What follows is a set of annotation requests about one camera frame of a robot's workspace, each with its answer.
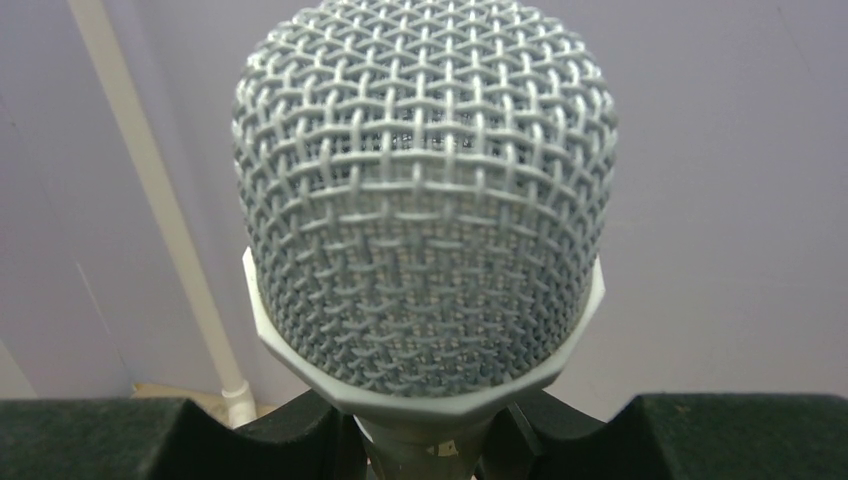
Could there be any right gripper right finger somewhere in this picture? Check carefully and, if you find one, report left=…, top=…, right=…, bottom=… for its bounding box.
left=476, top=392, right=847, bottom=479

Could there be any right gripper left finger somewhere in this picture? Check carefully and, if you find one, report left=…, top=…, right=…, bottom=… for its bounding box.
left=1, top=391, right=368, bottom=479

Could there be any white microphone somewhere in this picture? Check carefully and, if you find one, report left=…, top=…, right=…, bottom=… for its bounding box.
left=231, top=1, right=618, bottom=479

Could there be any white PVC pipe frame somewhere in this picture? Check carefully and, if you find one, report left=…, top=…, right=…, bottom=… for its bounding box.
left=68, top=1, right=258, bottom=428

